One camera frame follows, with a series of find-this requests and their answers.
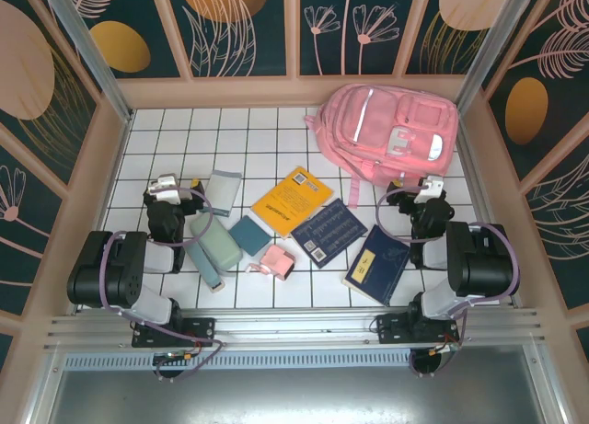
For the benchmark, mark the pale green pencil case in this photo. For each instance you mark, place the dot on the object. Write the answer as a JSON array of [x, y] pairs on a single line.
[[216, 244]]

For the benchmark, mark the yellow book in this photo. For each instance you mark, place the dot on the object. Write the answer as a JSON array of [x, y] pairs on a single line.
[[290, 198]]

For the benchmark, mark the grey metal sheet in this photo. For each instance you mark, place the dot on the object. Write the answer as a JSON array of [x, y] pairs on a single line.
[[294, 398]]

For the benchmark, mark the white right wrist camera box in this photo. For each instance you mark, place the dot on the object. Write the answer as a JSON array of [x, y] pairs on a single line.
[[430, 188]]

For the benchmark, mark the pink pencil sharpener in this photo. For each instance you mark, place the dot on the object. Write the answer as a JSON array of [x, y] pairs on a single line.
[[276, 260]]

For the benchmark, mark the aluminium front rail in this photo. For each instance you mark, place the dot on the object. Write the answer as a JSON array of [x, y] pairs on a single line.
[[294, 325]]

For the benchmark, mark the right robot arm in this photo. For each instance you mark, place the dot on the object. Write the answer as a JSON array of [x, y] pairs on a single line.
[[483, 263]]

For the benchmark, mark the teal square notebook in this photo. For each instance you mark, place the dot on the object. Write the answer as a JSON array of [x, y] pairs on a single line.
[[248, 235]]

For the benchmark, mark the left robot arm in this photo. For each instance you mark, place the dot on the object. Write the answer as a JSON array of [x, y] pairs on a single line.
[[101, 267]]

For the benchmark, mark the dark blue white-text book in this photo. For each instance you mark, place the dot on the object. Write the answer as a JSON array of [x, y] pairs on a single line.
[[329, 233]]

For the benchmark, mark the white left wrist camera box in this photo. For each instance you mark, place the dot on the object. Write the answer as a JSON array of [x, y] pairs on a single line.
[[165, 189]]

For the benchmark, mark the aluminium corner post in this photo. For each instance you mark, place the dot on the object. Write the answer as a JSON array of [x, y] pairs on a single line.
[[492, 47], [87, 51]]

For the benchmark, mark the dark blue yellow-label book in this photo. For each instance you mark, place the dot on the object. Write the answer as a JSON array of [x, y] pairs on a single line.
[[377, 267]]

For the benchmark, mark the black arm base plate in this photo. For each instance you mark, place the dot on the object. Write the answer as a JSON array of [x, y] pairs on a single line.
[[198, 329], [396, 329]]

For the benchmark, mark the blue pencil case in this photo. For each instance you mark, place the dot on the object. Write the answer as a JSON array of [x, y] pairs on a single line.
[[204, 267]]

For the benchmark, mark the aluminium side rail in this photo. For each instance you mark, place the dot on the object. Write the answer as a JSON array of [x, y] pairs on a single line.
[[488, 203]]

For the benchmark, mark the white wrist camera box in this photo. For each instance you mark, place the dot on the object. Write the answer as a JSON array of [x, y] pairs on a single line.
[[430, 188], [165, 189]]

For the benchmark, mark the pink backpack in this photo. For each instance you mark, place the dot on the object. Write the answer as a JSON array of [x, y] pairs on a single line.
[[391, 120]]

